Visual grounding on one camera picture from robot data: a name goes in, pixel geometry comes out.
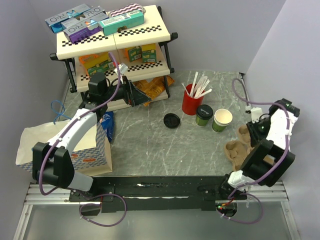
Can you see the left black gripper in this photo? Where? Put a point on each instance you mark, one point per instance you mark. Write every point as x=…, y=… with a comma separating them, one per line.
x=132, y=95

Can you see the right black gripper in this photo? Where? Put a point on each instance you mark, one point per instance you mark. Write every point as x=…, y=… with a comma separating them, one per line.
x=255, y=136

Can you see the brown pulp cup carrier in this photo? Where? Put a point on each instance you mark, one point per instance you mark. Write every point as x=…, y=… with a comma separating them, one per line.
x=236, y=151

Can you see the black coffee cup lid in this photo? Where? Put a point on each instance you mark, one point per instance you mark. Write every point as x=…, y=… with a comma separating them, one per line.
x=204, y=112

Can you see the green paper coffee cup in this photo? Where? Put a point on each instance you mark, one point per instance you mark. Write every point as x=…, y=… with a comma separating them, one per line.
x=200, y=121

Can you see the paper takeout bag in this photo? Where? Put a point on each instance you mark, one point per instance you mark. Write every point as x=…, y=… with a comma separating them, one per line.
x=91, y=156

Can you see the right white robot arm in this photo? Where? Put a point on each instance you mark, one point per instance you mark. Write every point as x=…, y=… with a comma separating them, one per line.
x=269, y=151

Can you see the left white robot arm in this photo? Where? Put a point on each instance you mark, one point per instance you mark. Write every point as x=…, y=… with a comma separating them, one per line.
x=51, y=161

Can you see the orange snack bag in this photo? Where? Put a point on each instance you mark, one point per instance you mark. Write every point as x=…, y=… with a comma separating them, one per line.
x=153, y=88

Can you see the blue chip bag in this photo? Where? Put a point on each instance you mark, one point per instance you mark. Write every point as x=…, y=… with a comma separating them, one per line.
x=107, y=123

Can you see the green snack box right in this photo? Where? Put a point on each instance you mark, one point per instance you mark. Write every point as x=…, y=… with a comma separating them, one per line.
x=134, y=53

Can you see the cream checkered shelf rack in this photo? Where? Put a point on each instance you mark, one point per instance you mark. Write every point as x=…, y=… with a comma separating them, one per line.
x=153, y=31

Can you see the green snack box left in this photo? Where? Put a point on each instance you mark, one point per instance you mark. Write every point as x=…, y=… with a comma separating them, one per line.
x=101, y=67

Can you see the green yellow snack box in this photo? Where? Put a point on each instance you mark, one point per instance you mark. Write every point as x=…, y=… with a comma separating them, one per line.
x=149, y=53

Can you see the red straw holder cup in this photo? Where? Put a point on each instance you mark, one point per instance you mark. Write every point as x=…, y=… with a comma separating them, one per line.
x=189, y=104

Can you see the white wrapped straws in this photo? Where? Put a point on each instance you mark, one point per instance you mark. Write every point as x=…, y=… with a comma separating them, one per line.
x=198, y=87

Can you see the orange snack box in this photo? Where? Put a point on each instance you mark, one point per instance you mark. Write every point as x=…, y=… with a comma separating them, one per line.
x=91, y=60

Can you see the teal box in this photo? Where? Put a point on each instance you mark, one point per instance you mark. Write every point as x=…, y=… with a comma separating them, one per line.
x=121, y=22

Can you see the wavy striped pouch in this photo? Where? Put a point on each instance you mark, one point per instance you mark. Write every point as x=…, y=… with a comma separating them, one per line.
x=126, y=9

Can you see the purple R.O box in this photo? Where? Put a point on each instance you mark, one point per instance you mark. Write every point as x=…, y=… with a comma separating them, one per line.
x=82, y=30

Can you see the blue R.O box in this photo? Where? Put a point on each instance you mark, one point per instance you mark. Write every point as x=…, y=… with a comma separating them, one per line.
x=62, y=21

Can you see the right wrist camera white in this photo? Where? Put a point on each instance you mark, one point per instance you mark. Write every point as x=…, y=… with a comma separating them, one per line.
x=255, y=113

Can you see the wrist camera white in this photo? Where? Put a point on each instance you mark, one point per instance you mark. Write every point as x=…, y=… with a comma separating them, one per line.
x=255, y=113
x=122, y=69

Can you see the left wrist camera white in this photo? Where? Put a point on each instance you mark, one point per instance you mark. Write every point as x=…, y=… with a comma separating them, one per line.
x=122, y=69

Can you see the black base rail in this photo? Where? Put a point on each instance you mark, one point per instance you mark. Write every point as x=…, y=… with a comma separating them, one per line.
x=147, y=193

